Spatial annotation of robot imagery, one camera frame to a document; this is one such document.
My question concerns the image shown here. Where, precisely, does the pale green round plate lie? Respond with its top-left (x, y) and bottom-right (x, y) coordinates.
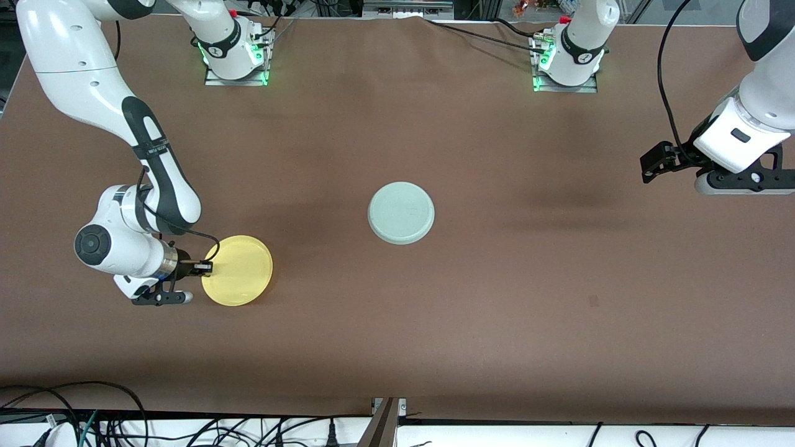
top-left (367, 181), bottom-right (436, 245)

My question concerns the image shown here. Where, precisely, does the large black looped cable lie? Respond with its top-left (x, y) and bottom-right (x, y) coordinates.
top-left (0, 380), bottom-right (148, 447)

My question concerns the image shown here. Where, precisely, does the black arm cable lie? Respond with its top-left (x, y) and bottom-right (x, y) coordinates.
top-left (138, 166), bottom-right (222, 264)
top-left (656, 0), bottom-right (701, 163)

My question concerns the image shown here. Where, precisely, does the short black table cable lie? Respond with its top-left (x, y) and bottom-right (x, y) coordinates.
top-left (496, 17), bottom-right (547, 39)

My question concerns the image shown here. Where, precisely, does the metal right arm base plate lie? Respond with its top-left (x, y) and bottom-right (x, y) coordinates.
top-left (205, 28), bottom-right (270, 86)

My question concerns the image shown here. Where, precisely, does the aluminium profile beam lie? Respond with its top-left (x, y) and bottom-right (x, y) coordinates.
top-left (357, 397), bottom-right (408, 447)

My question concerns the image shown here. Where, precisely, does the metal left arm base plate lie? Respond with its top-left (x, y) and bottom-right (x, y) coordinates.
top-left (532, 34), bottom-right (599, 94)

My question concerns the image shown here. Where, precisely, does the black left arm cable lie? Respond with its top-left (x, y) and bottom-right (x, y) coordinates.
top-left (656, 0), bottom-right (701, 163)

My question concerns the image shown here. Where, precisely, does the yellow round plate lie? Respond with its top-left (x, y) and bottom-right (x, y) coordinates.
top-left (201, 235), bottom-right (274, 307)

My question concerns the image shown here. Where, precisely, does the long black table cable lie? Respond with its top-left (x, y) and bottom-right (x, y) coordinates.
top-left (425, 17), bottom-right (538, 53)

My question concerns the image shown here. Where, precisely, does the brown table cover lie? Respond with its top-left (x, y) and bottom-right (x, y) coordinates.
top-left (0, 12), bottom-right (795, 418)

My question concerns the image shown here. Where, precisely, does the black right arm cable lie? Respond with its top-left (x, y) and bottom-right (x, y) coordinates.
top-left (138, 166), bottom-right (222, 264)

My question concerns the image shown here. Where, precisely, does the green cable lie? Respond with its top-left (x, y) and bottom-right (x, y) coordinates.
top-left (77, 410), bottom-right (101, 447)

